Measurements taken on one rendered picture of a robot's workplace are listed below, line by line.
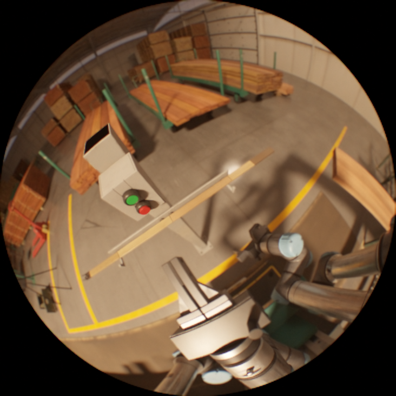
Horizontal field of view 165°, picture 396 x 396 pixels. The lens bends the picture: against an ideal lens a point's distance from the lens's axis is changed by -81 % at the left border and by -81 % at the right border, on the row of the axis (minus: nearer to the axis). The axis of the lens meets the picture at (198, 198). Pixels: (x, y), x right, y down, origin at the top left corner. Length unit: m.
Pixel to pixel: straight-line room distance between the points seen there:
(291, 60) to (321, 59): 1.77
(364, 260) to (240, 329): 0.38
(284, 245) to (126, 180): 0.42
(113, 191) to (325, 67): 8.54
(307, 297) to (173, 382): 0.45
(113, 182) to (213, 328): 0.25
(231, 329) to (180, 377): 0.39
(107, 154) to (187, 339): 0.30
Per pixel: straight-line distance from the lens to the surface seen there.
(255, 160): 0.52
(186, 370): 0.58
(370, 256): 0.46
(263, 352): 0.24
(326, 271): 0.63
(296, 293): 0.46
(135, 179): 0.21
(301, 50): 8.90
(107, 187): 0.23
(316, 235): 1.76
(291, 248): 0.43
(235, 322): 0.20
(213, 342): 0.21
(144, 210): 0.25
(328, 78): 8.43
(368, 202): 1.00
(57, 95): 9.56
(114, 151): 0.24
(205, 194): 0.43
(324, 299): 0.41
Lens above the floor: 1.38
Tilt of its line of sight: 62 degrees down
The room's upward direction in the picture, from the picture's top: 21 degrees counter-clockwise
